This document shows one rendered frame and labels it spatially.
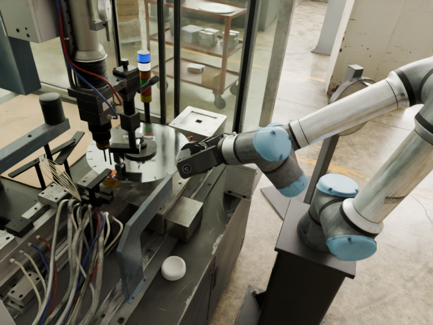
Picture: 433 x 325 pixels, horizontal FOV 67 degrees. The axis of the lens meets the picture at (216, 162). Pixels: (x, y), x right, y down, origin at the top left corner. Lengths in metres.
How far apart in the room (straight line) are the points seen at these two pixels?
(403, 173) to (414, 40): 3.24
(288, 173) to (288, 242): 0.41
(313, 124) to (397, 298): 1.46
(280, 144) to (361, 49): 3.27
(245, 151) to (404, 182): 0.36
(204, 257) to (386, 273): 1.41
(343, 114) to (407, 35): 3.15
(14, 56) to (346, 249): 0.89
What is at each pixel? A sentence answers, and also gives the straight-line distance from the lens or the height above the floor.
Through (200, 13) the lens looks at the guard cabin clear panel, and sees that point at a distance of 1.34.
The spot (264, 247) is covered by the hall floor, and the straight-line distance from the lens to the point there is 2.06.
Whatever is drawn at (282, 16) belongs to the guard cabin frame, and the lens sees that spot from 1.23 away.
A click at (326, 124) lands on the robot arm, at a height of 1.19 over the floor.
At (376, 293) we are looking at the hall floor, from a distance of 2.11.
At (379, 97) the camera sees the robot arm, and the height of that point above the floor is 1.27.
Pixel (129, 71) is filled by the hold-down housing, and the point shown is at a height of 1.25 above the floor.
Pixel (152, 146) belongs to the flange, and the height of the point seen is 0.96.
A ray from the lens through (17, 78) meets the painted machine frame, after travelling 0.87.
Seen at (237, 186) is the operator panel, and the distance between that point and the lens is 1.20.
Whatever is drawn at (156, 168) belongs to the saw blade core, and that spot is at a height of 0.95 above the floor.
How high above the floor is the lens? 1.58
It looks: 37 degrees down
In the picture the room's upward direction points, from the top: 5 degrees clockwise
